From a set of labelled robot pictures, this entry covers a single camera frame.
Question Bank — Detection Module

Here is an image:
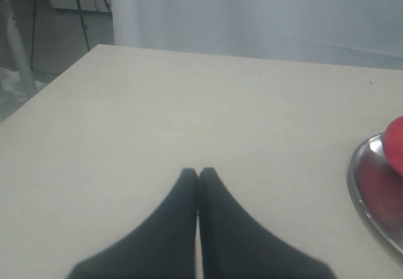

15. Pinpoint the black tripod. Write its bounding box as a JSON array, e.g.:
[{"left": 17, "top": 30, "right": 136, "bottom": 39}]
[{"left": 30, "top": 0, "right": 111, "bottom": 69}]

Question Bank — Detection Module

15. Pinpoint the round stainless steel plate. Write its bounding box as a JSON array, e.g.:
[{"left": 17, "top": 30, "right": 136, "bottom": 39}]
[{"left": 346, "top": 134, "right": 402, "bottom": 258}]

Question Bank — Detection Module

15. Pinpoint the white backdrop curtain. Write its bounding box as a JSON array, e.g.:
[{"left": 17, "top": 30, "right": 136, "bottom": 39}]
[{"left": 111, "top": 0, "right": 402, "bottom": 69}]

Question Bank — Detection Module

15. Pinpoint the red apple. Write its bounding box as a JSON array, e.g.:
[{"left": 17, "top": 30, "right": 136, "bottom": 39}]
[{"left": 383, "top": 117, "right": 402, "bottom": 175}]

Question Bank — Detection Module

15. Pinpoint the crumpled white plastic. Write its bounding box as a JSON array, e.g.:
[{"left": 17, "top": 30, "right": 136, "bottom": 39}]
[{"left": 1, "top": 67, "right": 28, "bottom": 102}]

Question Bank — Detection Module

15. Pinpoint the white table leg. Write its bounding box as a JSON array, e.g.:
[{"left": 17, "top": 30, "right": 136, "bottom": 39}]
[{"left": 1, "top": 0, "right": 38, "bottom": 100}]

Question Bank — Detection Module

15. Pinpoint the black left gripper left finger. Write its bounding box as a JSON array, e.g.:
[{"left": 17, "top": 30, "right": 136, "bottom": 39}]
[{"left": 69, "top": 168, "right": 198, "bottom": 278}]

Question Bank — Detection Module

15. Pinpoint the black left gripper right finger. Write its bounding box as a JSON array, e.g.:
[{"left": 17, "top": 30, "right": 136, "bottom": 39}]
[{"left": 198, "top": 168, "right": 335, "bottom": 278}]

